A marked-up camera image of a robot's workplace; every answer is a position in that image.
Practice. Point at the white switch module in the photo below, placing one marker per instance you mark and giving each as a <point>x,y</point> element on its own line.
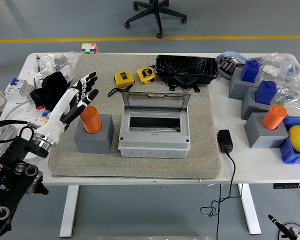
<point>65,72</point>

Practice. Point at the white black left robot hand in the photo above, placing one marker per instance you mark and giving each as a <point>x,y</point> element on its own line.
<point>60,107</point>

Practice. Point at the white blue circuit breaker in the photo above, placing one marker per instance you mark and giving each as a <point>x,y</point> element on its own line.
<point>17,90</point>

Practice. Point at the grey-brown mat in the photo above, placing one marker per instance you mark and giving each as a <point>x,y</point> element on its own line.
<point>140,167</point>

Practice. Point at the black power adapter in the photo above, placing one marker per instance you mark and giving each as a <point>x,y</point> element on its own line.
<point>225,141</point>

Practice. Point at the grey electrical box clear lid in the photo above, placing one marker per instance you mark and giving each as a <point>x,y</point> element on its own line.
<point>152,147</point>

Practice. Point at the clear bag with screws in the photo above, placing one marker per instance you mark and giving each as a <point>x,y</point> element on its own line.
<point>62,60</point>

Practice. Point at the grey block with round hole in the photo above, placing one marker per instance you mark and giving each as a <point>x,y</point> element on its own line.
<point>95,142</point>

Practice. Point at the black plastic tray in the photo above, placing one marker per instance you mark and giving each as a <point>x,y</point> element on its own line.
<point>187,66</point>

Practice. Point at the orange cylinder battery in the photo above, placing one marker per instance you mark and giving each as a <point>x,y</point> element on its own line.
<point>91,120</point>

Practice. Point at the blue plastic bin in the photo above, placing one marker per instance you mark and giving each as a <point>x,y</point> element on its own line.
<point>290,155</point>

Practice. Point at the grey holder block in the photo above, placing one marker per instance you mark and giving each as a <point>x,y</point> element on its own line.
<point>262,137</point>
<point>236,87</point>
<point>250,107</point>

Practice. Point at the black table control panel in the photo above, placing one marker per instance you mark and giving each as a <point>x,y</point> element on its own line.
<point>285,186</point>

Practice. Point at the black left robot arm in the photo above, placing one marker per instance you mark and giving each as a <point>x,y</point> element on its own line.
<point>15,150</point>

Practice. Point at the colourful puzzle cube white crossed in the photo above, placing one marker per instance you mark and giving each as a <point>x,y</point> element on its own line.
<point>89,48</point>

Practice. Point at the black cloth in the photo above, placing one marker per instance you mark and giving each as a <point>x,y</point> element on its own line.
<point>52,90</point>

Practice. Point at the thin metal tool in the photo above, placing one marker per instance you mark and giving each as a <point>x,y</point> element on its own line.
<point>37,62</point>

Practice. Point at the clear plastic parts bag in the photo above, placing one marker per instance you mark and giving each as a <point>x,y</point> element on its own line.
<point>272,70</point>
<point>295,92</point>

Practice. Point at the dark printed packet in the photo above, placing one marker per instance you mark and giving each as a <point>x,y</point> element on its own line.
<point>227,66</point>

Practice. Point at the black office chair base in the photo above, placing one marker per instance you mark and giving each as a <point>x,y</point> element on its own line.
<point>158,15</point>

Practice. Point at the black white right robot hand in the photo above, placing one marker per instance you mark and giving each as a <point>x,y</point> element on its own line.
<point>291,233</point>

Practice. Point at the blue square plug block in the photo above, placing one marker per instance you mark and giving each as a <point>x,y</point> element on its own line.
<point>250,71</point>
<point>265,92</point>

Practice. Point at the white power strip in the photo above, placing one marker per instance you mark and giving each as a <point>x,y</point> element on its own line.
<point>33,115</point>

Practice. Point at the white table leg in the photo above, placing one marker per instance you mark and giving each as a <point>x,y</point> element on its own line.
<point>250,212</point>
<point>70,212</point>

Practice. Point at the light blue bowl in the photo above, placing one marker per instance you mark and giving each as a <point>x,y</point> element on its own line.
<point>223,74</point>

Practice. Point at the orange cylinder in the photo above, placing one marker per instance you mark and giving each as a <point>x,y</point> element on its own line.
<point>273,117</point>

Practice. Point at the small red block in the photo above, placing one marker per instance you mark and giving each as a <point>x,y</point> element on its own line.
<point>39,107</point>

